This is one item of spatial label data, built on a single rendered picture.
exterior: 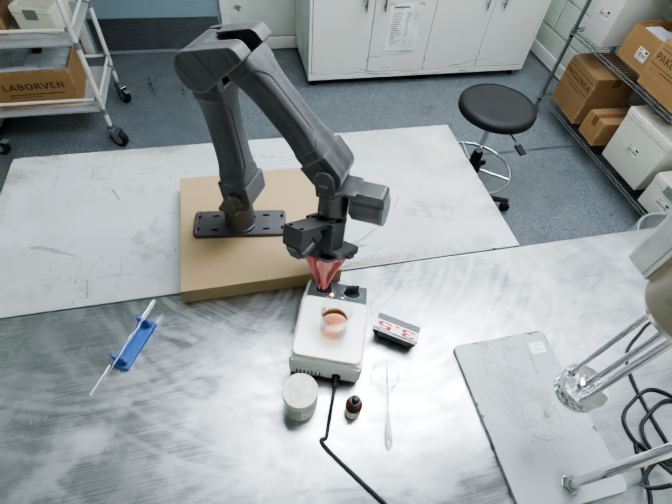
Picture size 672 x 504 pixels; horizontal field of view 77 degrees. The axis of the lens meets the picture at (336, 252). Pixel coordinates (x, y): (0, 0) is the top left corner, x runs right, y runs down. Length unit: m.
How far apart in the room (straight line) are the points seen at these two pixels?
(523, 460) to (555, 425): 0.10
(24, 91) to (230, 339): 2.20
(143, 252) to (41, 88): 1.89
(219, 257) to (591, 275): 0.84
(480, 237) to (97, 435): 0.89
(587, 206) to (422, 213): 1.85
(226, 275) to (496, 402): 0.57
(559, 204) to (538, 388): 1.94
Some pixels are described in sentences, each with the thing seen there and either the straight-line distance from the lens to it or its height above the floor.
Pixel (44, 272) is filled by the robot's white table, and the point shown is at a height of 0.90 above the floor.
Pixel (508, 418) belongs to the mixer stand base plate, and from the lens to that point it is 0.87.
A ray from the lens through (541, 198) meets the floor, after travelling 2.75.
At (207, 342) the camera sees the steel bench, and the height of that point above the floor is 0.90.
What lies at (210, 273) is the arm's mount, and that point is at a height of 0.94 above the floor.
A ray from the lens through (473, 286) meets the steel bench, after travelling 1.00.
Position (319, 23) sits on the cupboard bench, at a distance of 2.99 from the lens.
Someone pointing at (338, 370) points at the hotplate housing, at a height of 0.96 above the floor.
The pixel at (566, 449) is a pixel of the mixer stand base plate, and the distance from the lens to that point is 0.91.
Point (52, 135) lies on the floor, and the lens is 3.07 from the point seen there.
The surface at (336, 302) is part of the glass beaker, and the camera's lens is 0.74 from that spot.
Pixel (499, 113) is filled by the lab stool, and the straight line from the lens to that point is 2.03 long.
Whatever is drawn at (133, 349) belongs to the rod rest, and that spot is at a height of 0.91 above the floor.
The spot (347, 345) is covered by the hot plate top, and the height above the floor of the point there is 0.99.
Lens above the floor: 1.67
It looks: 52 degrees down
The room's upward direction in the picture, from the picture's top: 7 degrees clockwise
